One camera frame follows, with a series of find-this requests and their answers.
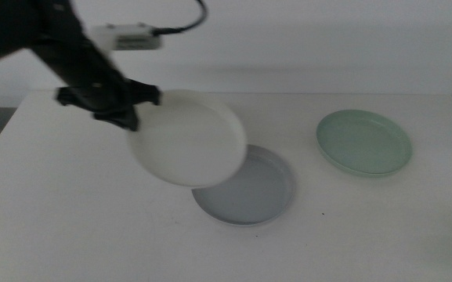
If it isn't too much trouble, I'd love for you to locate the white shallow bowl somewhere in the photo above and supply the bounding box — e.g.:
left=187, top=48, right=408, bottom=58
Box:
left=127, top=89, right=248, bottom=190

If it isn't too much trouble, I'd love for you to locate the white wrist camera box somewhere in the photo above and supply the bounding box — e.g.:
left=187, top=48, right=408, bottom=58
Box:
left=91, top=22, right=164, bottom=52

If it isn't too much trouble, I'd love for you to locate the pale green shallow bowl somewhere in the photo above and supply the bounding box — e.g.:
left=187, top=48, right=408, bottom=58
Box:
left=315, top=109, right=414, bottom=177

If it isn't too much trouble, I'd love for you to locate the grey shallow bowl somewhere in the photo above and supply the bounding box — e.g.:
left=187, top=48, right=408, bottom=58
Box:
left=191, top=143, right=297, bottom=227

